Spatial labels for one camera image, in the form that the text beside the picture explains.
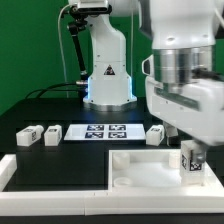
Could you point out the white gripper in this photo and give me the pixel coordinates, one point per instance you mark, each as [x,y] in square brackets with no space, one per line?
[198,110]

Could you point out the white square table top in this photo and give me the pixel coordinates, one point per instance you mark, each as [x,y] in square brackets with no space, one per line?
[155,168]

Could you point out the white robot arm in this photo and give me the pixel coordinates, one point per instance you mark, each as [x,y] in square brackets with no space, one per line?
[183,40]

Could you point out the white fiducial marker plate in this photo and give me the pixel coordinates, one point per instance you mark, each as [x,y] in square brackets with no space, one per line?
[104,132]

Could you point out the white U-shaped border fence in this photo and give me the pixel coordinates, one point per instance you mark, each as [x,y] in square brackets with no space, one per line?
[120,200]

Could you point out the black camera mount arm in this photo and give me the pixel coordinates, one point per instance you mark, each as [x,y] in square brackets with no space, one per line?
[75,27]

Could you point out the white camera box top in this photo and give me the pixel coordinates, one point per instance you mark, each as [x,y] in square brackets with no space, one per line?
[93,6]

